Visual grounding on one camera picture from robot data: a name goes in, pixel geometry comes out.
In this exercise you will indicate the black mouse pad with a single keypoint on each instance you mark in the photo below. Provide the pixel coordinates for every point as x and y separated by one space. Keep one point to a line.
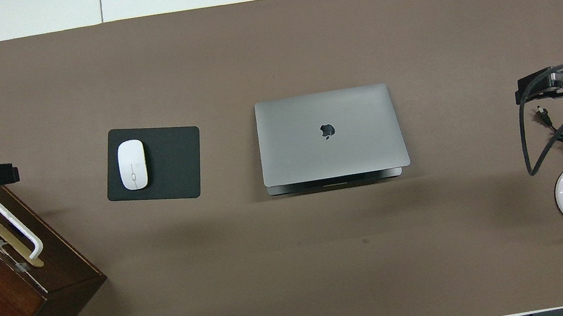
173 163

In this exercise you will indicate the large brown table mat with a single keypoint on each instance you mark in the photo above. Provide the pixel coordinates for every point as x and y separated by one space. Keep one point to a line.
298 267

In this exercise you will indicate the grey aluminium laptop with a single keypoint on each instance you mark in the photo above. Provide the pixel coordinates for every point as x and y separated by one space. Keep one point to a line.
331 134

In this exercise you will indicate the white computer mouse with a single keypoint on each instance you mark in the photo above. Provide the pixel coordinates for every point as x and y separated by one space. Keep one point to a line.
132 164

